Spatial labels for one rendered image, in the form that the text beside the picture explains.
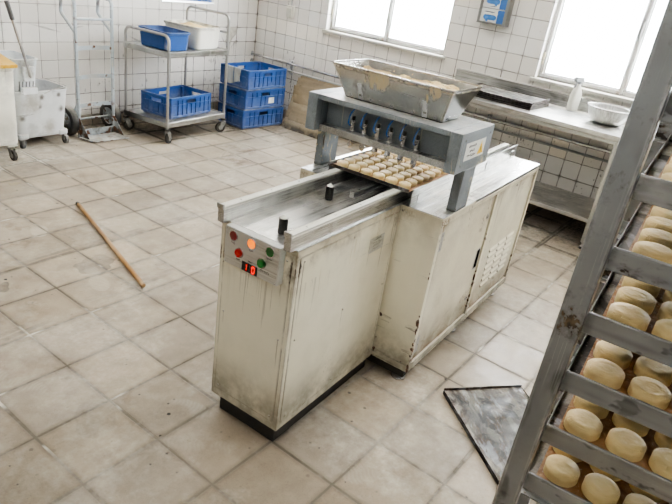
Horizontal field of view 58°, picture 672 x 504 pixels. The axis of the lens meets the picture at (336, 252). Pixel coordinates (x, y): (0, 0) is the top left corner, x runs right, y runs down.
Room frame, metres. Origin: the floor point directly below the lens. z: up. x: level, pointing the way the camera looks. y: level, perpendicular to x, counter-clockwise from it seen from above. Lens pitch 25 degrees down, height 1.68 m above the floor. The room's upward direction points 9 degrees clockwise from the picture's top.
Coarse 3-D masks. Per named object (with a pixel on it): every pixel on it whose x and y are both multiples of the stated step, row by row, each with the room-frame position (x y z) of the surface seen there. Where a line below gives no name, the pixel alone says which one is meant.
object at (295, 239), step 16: (384, 192) 2.26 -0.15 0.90; (400, 192) 2.32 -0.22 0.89; (352, 208) 2.03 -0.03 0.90; (368, 208) 2.11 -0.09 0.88; (384, 208) 2.22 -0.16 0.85; (320, 224) 1.84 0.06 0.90; (336, 224) 1.93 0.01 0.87; (352, 224) 2.02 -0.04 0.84; (288, 240) 1.72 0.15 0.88; (304, 240) 1.77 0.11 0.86
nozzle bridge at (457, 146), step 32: (320, 96) 2.56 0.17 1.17; (320, 128) 2.59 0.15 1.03; (384, 128) 2.49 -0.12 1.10; (416, 128) 2.42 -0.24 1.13; (448, 128) 2.29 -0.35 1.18; (480, 128) 2.38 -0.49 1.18; (320, 160) 2.67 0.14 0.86; (416, 160) 2.35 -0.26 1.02; (448, 160) 2.24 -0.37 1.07; (480, 160) 2.45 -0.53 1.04
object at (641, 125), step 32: (640, 96) 0.65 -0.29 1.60; (640, 128) 0.64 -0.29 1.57; (640, 160) 0.64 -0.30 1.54; (608, 192) 0.65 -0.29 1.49; (608, 224) 0.64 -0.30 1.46; (608, 256) 0.64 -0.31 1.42; (576, 288) 0.65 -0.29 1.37; (576, 320) 0.64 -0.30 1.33; (544, 384) 0.65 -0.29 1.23; (544, 416) 0.64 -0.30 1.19; (512, 448) 0.65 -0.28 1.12; (512, 480) 0.64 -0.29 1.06
